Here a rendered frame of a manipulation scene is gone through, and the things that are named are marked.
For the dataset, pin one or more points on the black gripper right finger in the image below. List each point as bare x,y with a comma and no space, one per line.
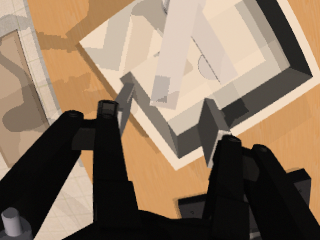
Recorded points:
278,208

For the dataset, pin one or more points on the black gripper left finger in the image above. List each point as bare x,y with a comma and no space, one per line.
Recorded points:
30,187

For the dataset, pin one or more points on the square sink basin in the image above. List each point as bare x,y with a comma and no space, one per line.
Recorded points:
262,38

